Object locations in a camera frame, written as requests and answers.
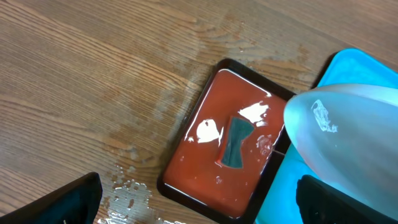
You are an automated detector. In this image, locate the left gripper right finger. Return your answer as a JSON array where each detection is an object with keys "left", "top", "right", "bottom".
[{"left": 296, "top": 175, "right": 397, "bottom": 224}]

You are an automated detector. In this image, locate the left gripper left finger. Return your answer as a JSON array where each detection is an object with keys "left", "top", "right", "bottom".
[{"left": 1, "top": 172, "right": 103, "bottom": 224}]

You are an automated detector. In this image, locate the light blue plate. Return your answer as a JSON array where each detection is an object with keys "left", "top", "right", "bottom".
[{"left": 284, "top": 84, "right": 397, "bottom": 219}]

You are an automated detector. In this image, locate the black tray with red water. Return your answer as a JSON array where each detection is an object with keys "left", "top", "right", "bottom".
[{"left": 157, "top": 58, "right": 293, "bottom": 223}]

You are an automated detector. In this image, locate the teal plastic tray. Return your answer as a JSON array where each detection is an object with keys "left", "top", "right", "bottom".
[{"left": 255, "top": 49, "right": 397, "bottom": 224}]

